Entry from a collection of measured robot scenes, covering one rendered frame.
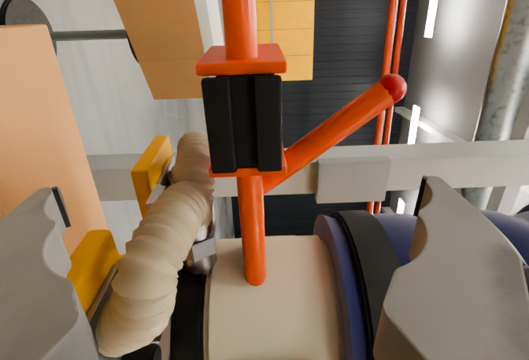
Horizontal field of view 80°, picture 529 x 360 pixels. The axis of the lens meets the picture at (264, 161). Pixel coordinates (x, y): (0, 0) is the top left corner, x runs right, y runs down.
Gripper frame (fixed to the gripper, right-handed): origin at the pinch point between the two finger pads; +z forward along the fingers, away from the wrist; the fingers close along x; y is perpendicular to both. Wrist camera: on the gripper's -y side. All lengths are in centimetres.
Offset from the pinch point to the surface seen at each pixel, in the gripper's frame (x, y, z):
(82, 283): -11.2, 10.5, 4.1
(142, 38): -54, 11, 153
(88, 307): -11.2, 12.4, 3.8
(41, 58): -28.0, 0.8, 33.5
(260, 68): 0.9, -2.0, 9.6
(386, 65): 310, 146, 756
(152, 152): -11.8, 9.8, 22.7
